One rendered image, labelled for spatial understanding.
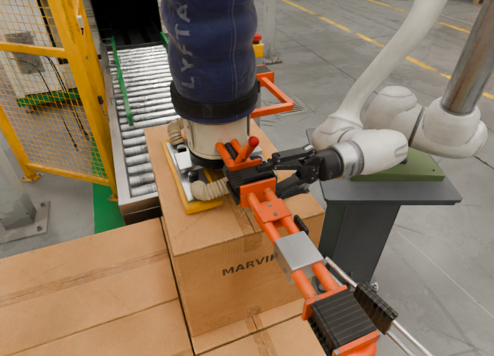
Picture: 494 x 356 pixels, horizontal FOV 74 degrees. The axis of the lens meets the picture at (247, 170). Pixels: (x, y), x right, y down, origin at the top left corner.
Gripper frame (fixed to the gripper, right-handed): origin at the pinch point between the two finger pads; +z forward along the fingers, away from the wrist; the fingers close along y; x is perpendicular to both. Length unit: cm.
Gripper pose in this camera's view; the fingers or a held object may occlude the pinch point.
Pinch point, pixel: (254, 183)
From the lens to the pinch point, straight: 73.9
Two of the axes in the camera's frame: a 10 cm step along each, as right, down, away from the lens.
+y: 0.0, 7.9, 6.2
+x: -3.8, -5.7, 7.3
